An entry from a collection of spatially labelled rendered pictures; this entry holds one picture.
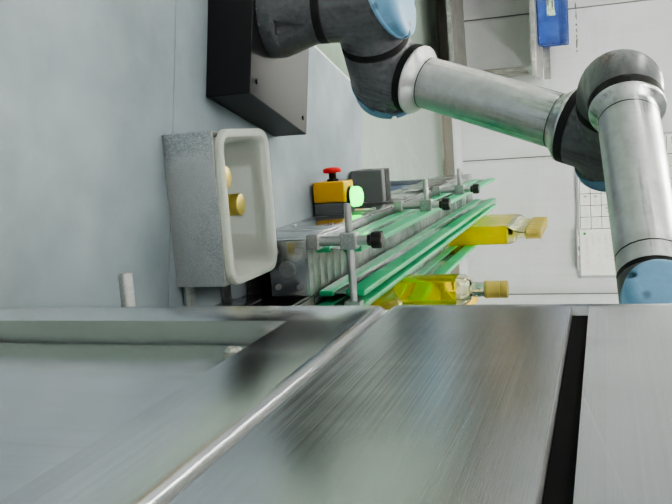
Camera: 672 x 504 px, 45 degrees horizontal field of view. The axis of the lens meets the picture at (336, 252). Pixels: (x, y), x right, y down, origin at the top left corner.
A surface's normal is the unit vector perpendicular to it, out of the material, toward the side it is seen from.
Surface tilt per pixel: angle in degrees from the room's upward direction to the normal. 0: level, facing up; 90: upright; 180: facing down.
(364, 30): 89
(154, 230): 0
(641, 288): 87
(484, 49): 90
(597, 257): 90
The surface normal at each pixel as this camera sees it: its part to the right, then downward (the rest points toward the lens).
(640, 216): -0.44, -0.57
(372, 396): -0.07, -0.99
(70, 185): 0.95, -0.03
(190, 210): -0.31, 0.15
